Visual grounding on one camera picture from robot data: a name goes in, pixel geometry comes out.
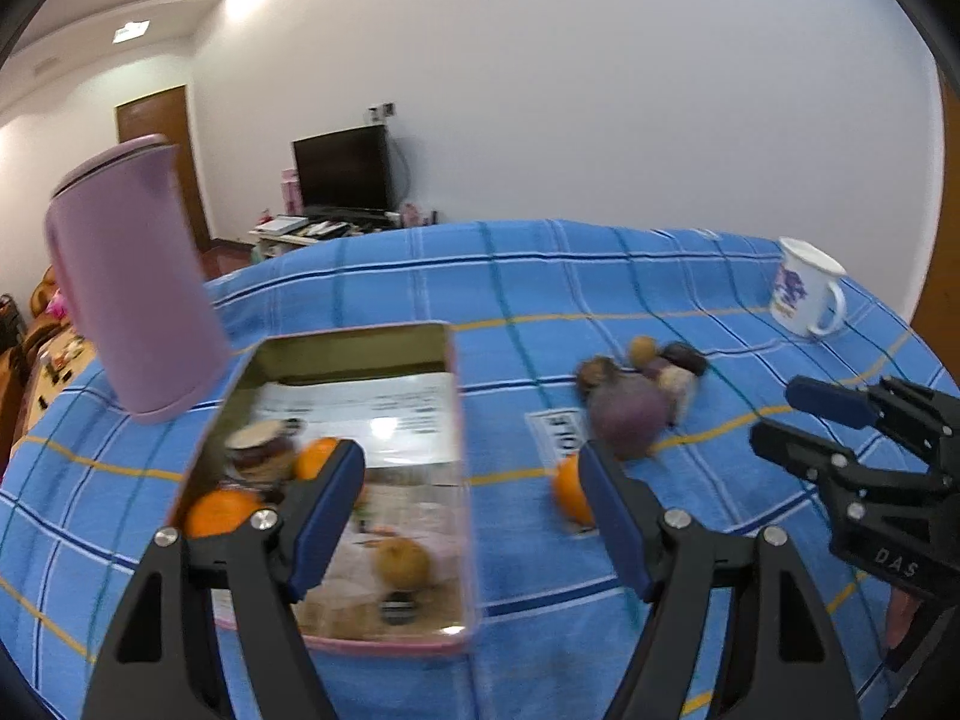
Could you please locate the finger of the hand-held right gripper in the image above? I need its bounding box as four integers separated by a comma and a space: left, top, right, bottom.
785, 377, 960, 458
750, 420, 953, 500

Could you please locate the white television stand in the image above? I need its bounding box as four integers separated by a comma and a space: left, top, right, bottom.
251, 211, 406, 263

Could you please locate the blue plaid blanket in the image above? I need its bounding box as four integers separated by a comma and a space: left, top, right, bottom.
0, 220, 960, 720

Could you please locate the printed paper leaflet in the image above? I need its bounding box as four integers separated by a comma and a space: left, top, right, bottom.
225, 373, 462, 642

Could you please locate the orange mandarin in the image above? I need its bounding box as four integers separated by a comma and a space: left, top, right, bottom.
184, 490, 263, 539
294, 436, 342, 482
553, 454, 597, 527

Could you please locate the small orange kumquat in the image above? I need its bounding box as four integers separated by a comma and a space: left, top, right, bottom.
373, 536, 432, 587

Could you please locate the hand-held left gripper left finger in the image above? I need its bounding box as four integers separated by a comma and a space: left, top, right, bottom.
81, 439, 368, 720

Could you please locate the brown wooden panel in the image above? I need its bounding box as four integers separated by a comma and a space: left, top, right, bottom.
910, 64, 947, 346

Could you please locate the pink metal tin box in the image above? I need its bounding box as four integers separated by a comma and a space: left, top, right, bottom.
166, 321, 481, 653

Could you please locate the orange leather sofa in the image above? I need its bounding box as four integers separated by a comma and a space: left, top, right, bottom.
28, 262, 76, 361

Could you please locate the brown water chestnut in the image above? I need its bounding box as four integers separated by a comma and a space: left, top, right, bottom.
574, 356, 623, 395

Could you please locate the wooden coffee table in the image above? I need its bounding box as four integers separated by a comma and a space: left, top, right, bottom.
22, 330, 98, 421

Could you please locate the white printed enamel mug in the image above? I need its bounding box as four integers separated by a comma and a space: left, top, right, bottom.
769, 237, 848, 338

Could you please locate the black flat television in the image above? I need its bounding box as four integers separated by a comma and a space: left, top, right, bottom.
291, 124, 395, 212

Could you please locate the purple passion fruit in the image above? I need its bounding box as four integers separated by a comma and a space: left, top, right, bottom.
586, 375, 671, 461

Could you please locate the brown wooden door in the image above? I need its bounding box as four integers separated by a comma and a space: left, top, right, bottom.
115, 85, 211, 252

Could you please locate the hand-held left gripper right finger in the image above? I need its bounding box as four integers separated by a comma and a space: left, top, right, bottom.
577, 439, 863, 720

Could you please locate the pink electric kettle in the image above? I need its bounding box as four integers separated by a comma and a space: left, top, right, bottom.
43, 133, 233, 422

